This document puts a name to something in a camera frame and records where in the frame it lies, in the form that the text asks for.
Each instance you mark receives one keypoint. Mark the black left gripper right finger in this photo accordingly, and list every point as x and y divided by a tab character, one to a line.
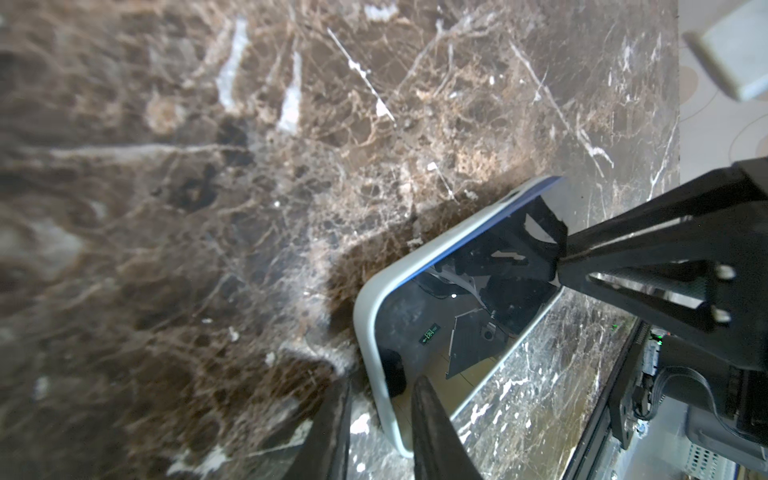
438	451

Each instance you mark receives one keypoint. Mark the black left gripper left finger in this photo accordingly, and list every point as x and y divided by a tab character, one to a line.
325	452

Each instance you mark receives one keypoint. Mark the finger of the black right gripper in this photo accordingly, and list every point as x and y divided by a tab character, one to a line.
692	261

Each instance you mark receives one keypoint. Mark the light blue case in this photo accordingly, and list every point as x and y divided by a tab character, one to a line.
384	312

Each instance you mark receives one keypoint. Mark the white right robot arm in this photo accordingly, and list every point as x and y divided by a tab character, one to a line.
726	405

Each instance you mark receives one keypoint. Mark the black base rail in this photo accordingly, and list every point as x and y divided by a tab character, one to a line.
600	420

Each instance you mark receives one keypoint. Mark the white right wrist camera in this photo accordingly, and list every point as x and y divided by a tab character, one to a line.
730	43

